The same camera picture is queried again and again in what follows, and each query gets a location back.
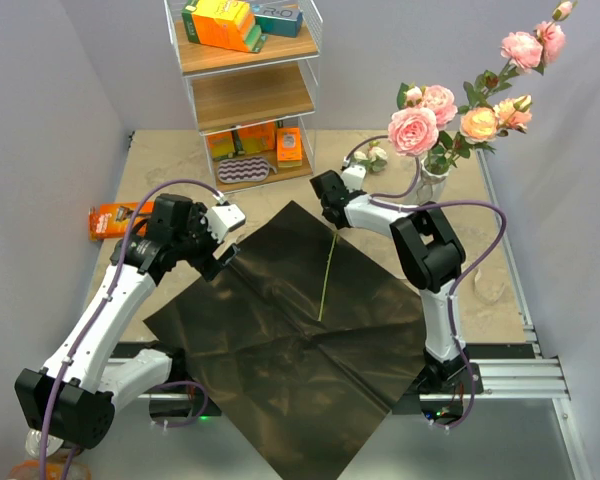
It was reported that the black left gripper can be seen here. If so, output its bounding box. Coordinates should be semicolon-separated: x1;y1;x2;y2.
174;203;239;280

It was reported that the white rose stem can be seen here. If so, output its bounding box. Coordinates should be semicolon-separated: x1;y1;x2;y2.
317;140;390;322

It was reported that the large pink rose stem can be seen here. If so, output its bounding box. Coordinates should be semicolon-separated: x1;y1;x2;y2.
387;84;470;175

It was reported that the black wrapping paper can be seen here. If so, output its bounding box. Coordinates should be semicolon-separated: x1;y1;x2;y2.
146;202;425;479

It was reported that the peach rose stem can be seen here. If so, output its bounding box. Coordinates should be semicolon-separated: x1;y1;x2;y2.
457;95;533;152

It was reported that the small pink rose stem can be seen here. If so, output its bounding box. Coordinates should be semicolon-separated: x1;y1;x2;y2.
459;1;578;114

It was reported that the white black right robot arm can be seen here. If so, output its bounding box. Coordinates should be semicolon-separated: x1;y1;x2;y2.
310;168;467;393

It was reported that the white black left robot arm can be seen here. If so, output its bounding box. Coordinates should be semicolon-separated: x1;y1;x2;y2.
15;194;246;449

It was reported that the orange sponge pack right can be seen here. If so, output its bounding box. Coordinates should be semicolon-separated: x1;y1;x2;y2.
276;127;303;168

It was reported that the orange sponge pack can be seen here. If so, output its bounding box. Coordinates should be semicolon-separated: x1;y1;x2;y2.
276;127;303;168
206;131;236;161
234;121;277;155

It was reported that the orange sponge pack middle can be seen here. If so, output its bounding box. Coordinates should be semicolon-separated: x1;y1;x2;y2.
234;121;277;155

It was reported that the orange razor package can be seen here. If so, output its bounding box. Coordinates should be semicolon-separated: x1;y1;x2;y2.
88;201;154;242

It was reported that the orange sponge pack left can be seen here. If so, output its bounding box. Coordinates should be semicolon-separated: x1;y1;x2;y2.
206;131;236;161

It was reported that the teal box top shelf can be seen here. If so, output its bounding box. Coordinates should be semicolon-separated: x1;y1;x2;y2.
251;4;303;38

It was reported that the orange sponge box top shelf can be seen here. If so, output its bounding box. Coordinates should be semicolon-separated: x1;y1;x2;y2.
181;0;268;53

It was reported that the metal tin can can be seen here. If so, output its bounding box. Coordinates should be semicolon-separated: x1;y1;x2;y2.
25;428;64;458

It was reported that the orange plastic container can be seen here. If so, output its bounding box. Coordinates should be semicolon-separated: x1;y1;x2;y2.
7;460;92;480

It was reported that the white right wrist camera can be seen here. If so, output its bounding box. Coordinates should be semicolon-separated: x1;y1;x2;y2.
340;160;367;192

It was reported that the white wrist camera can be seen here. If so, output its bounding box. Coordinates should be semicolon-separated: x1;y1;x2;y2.
205;204;246;244
340;160;367;192

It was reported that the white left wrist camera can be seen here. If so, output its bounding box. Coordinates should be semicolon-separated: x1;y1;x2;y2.
205;204;246;244

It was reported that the white wire wooden shelf rack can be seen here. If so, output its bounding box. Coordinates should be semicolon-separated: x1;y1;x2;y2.
164;1;324;193

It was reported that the aluminium rail frame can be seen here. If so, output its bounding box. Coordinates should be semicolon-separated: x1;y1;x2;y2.
117;130;594;479

